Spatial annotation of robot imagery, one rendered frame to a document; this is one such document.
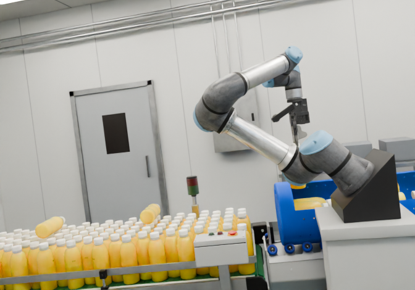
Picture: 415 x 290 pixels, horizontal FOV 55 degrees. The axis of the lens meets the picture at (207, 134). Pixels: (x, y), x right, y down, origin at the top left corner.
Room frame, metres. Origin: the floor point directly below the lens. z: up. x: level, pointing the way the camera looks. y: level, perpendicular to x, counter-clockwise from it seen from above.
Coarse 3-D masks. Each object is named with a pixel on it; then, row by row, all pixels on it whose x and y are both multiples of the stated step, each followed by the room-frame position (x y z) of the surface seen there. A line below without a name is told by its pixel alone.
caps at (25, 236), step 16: (96, 224) 2.01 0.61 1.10; (128, 224) 1.95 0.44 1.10; (160, 224) 1.85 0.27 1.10; (176, 224) 1.81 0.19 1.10; (0, 240) 1.94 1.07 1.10; (16, 240) 1.87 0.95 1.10; (32, 240) 1.89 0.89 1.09; (48, 240) 1.80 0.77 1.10; (64, 240) 1.78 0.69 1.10; (96, 240) 1.71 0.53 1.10
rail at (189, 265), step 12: (156, 264) 1.66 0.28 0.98; (168, 264) 1.65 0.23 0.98; (180, 264) 1.65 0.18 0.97; (192, 264) 1.65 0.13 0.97; (24, 276) 1.71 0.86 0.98; (36, 276) 1.71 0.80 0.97; (48, 276) 1.70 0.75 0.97; (60, 276) 1.70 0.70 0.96; (72, 276) 1.69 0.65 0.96; (84, 276) 1.69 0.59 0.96; (96, 276) 1.68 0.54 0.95
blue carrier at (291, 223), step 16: (400, 176) 1.86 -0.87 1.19; (288, 192) 1.72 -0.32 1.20; (304, 192) 1.92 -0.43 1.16; (320, 192) 1.92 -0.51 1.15; (288, 208) 1.68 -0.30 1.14; (288, 224) 1.67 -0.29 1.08; (304, 224) 1.67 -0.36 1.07; (288, 240) 1.71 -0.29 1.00; (304, 240) 1.71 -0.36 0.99; (320, 240) 1.71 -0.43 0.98
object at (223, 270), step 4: (220, 268) 1.53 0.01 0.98; (224, 268) 1.53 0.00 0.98; (228, 268) 1.54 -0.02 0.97; (220, 272) 1.53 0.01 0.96; (224, 272) 1.53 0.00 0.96; (228, 272) 1.53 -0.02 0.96; (220, 276) 1.53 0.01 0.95; (224, 276) 1.53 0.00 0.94; (228, 276) 1.53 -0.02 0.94; (220, 280) 1.53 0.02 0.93; (224, 280) 1.53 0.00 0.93; (228, 280) 1.53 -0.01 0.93; (220, 284) 1.53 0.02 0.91; (224, 284) 1.53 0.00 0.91; (228, 284) 1.53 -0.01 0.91; (220, 288) 1.54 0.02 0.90; (224, 288) 1.53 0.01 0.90; (228, 288) 1.53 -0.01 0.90
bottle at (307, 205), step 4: (296, 204) 1.74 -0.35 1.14; (300, 204) 1.74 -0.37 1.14; (304, 204) 1.73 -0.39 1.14; (308, 204) 1.73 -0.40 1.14; (312, 204) 1.73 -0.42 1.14; (316, 204) 1.73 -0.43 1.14; (320, 204) 1.73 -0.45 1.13; (296, 208) 1.73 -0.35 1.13; (300, 208) 1.73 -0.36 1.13; (304, 208) 1.72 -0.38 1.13; (308, 208) 1.72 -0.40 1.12; (312, 208) 1.72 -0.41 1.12
